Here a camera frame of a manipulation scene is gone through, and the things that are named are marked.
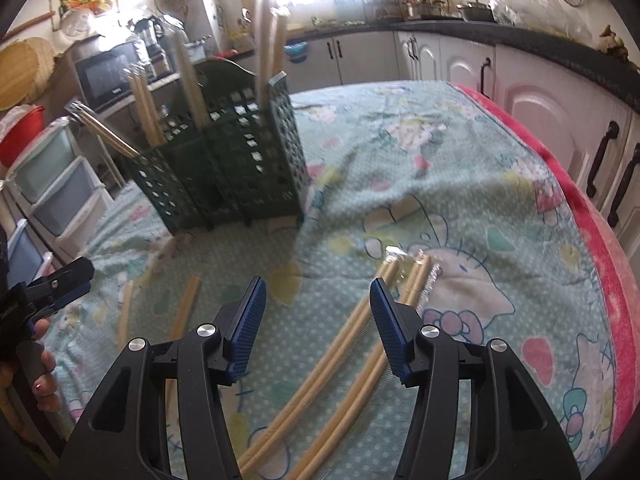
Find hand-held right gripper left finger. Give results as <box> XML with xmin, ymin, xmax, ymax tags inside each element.
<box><xmin>60</xmin><ymin>276</ymin><xmax>267</xmax><ymax>480</ymax></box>

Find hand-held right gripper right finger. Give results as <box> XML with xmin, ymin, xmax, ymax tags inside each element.
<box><xmin>370</xmin><ymin>278</ymin><xmax>582</xmax><ymax>480</ymax></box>

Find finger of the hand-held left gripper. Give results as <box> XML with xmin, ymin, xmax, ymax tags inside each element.
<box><xmin>46</xmin><ymin>258</ymin><xmax>96</xmax><ymax>289</ymax></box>
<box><xmin>26</xmin><ymin>281</ymin><xmax>92</xmax><ymax>319</ymax></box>

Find plastic-wrapped wooden chopstick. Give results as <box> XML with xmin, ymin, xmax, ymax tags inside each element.
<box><xmin>299</xmin><ymin>254</ymin><xmax>433</xmax><ymax>480</ymax></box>
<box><xmin>249</xmin><ymin>259</ymin><xmax>404</xmax><ymax>479</ymax></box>
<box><xmin>66</xmin><ymin>106</ymin><xmax>132</xmax><ymax>159</ymax></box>
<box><xmin>238</xmin><ymin>258</ymin><xmax>397</xmax><ymax>479</ymax></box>
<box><xmin>287</xmin><ymin>256</ymin><xmax>427</xmax><ymax>480</ymax></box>
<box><xmin>70</xmin><ymin>101</ymin><xmax>139</xmax><ymax>154</ymax></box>

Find green plastic utensil basket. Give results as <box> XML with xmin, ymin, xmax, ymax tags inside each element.
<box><xmin>120</xmin><ymin>57</ymin><xmax>308</xmax><ymax>236</ymax></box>

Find person's left hand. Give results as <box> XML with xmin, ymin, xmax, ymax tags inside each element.
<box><xmin>0</xmin><ymin>351</ymin><xmax>64</xmax><ymax>414</ymax></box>

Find plastic drawer unit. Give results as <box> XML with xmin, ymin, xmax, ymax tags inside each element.
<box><xmin>0</xmin><ymin>119</ymin><xmax>117</xmax><ymax>281</ymax></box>

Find cartoon printed table cloth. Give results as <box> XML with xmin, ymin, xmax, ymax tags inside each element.
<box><xmin>65</xmin><ymin>80</ymin><xmax>618</xmax><ymax>480</ymax></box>

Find red plastic basin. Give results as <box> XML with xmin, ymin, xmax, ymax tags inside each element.
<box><xmin>0</xmin><ymin>104</ymin><xmax>47</xmax><ymax>167</ymax></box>

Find black microwave oven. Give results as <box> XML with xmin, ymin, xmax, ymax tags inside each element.
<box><xmin>74</xmin><ymin>41</ymin><xmax>147</xmax><ymax>112</ymax></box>

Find round woven bamboo tray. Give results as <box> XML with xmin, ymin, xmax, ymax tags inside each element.
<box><xmin>0</xmin><ymin>36</ymin><xmax>57</xmax><ymax>112</ymax></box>

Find pink fleece blanket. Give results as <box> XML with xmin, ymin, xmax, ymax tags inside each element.
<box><xmin>450</xmin><ymin>81</ymin><xmax>636</xmax><ymax>466</ymax></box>

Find kitchen blender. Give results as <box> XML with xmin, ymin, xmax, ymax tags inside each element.
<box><xmin>134</xmin><ymin>16</ymin><xmax>170</xmax><ymax>77</ymax></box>

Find black kitchen countertop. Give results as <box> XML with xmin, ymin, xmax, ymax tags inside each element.
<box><xmin>220</xmin><ymin>16</ymin><xmax>640</xmax><ymax>70</ymax></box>

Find steel pot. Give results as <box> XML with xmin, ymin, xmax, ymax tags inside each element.
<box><xmin>456</xmin><ymin>1</ymin><xmax>494</xmax><ymax>22</ymax></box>

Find clear plastic bags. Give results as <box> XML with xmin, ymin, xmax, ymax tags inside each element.
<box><xmin>489</xmin><ymin>0</ymin><xmax>593</xmax><ymax>43</ymax></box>

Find black cabinet handle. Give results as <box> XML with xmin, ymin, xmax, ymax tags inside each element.
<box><xmin>479</xmin><ymin>57</ymin><xmax>494</xmax><ymax>102</ymax></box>
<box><xmin>606</xmin><ymin>144</ymin><xmax>640</xmax><ymax>229</ymax></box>
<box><xmin>586</xmin><ymin>121</ymin><xmax>620</xmax><ymax>199</ymax></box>

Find fruit wall picture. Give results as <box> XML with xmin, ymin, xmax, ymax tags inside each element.
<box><xmin>49</xmin><ymin>0</ymin><xmax>117</xmax><ymax>17</ymax></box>

